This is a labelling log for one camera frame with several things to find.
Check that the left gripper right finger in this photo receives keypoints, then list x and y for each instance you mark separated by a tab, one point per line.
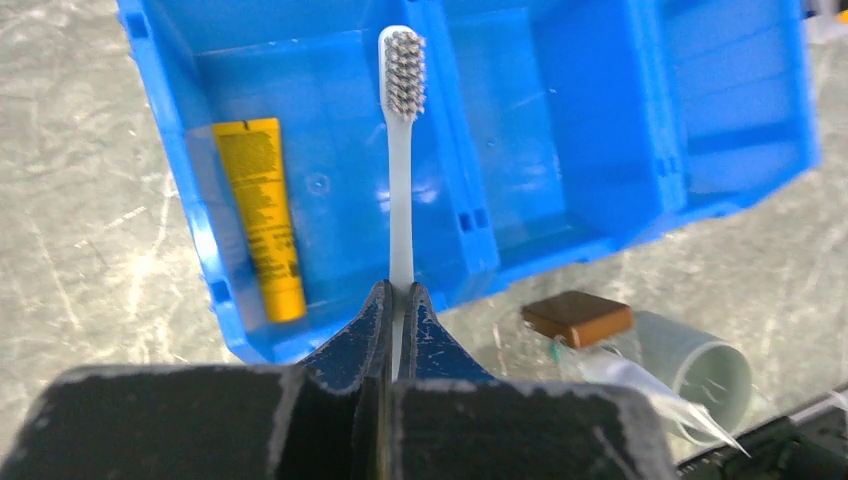
450	419

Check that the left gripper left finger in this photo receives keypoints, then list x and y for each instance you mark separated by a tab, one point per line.
315	419

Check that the white toothpaste tube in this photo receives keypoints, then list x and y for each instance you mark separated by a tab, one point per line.
606	365

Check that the grey ceramic mug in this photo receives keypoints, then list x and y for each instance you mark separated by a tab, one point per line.
697	366

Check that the blue three-compartment bin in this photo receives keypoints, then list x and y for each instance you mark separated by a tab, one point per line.
554	132

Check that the light blue toothbrush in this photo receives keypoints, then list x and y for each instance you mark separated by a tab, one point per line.
402	95

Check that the clear holder with wooden ends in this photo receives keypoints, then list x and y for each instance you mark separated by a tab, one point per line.
581	325

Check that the yellow toothpaste tube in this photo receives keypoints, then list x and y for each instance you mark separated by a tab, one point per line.
252	156

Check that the clear plastic organizer box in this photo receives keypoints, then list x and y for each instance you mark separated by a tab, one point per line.
825	20

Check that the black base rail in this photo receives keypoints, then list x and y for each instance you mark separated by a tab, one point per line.
808	444

